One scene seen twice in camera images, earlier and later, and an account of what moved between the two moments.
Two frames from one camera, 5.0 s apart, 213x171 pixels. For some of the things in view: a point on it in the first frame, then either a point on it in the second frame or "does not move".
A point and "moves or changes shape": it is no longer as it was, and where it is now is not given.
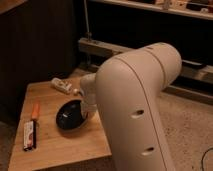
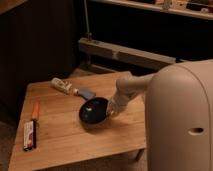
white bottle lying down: (61, 85) does not move
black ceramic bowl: (69, 116) moves or changes shape
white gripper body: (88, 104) → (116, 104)
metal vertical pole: (88, 35) does not move
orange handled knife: (34, 118) does not move
